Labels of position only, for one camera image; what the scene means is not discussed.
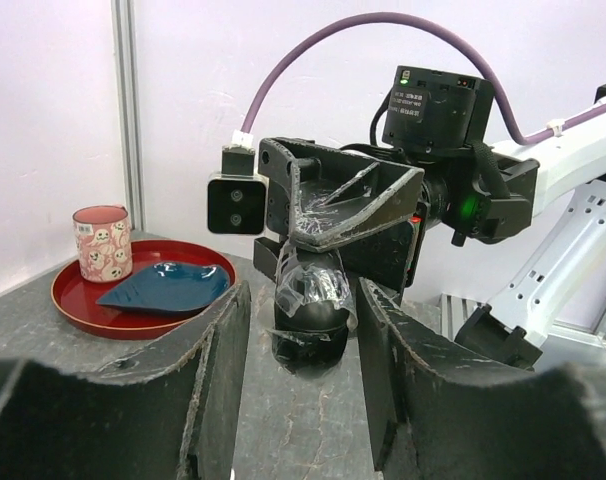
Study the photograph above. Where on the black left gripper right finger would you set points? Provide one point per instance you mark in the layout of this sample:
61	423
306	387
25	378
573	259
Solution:
436	410

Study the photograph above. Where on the right aluminium frame post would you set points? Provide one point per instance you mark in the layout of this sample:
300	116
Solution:
129	115

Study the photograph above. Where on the blue leaf-shaped dish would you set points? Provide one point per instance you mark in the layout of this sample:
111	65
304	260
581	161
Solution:
169	288

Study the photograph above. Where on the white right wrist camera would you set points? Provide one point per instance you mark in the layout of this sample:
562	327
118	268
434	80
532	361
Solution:
236	195

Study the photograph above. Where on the pink patterned mug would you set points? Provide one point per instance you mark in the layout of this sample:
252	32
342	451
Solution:
103	241

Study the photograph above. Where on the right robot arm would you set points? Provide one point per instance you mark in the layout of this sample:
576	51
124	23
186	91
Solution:
436	121

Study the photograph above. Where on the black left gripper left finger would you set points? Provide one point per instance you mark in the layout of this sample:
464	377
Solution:
166	411

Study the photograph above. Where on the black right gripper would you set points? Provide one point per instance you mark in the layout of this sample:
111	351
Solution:
339	199

